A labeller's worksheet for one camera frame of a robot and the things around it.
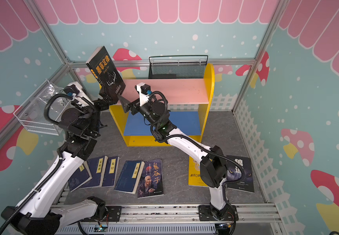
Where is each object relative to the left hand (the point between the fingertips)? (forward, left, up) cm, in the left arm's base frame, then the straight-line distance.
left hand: (97, 89), depth 60 cm
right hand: (+2, -11, -2) cm, 11 cm away
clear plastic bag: (+6, +30, -15) cm, 34 cm away
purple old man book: (-22, -19, -48) cm, 56 cm away
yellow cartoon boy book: (-17, -44, -48) cm, 67 cm away
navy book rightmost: (-20, -6, -48) cm, 53 cm away
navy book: (-15, +6, -49) cm, 52 cm away
